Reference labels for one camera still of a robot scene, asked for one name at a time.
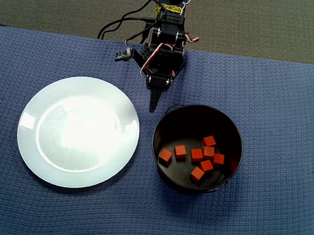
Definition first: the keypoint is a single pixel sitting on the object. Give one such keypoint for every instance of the black metal bucket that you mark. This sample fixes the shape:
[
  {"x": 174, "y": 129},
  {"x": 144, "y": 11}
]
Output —
[{"x": 189, "y": 120}]

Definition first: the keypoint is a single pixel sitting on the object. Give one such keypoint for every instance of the blue woven tablecloth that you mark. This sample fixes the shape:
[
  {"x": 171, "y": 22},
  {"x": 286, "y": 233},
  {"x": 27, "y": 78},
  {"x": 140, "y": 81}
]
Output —
[{"x": 219, "y": 224}]

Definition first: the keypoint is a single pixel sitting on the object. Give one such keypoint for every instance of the white round plate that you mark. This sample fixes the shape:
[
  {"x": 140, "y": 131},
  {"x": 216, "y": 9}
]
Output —
[{"x": 46, "y": 154}]

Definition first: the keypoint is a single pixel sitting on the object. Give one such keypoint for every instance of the small wrist camera board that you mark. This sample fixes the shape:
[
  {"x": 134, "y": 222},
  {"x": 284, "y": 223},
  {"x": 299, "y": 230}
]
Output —
[{"x": 122, "y": 55}]

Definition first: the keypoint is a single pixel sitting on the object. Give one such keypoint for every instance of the red cube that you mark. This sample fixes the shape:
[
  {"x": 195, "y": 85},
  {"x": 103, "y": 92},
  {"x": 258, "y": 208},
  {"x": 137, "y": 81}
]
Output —
[
  {"x": 180, "y": 151},
  {"x": 197, "y": 174},
  {"x": 196, "y": 154},
  {"x": 165, "y": 156},
  {"x": 206, "y": 166},
  {"x": 209, "y": 152},
  {"x": 209, "y": 141},
  {"x": 218, "y": 159}
]

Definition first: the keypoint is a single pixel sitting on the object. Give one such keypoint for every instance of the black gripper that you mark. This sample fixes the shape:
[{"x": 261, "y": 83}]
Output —
[{"x": 158, "y": 82}]

